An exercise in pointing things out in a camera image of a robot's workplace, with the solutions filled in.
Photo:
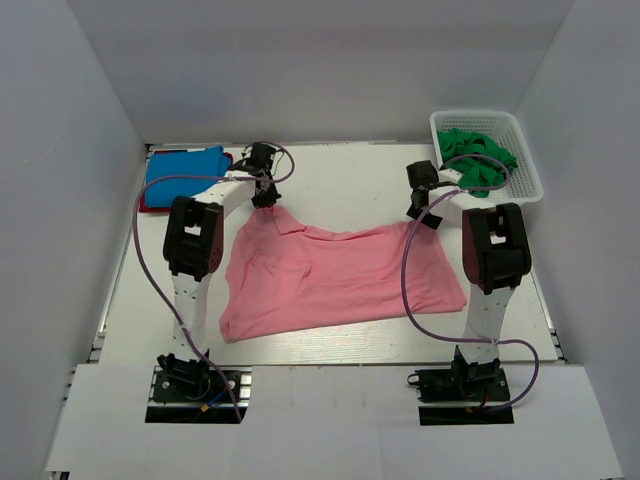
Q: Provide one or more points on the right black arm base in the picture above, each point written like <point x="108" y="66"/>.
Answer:
<point x="442" y="403"/>

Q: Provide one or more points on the folded red t shirt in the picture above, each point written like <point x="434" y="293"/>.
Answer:
<point x="145" y="205"/>

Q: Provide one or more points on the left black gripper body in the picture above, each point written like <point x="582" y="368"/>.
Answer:
<point x="267" y="197"/>

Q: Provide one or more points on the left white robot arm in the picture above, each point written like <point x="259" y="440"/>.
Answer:
<point x="194" y="241"/>

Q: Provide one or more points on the green t shirt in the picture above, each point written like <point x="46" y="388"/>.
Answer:
<point x="484" y="165"/>

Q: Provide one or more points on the folded blue t shirt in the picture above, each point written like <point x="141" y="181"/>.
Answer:
<point x="185" y="175"/>

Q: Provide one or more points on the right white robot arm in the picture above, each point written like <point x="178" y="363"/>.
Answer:
<point x="495" y="257"/>

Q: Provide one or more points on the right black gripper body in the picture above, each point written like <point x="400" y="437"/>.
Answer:
<point x="432" y="220"/>

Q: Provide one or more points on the pink t shirt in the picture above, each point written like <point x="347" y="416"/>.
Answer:
<point x="285" y="276"/>

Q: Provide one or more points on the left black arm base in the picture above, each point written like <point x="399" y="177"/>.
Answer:
<point x="174" y="402"/>

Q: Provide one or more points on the white plastic basket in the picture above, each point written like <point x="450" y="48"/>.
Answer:
<point x="503" y="128"/>

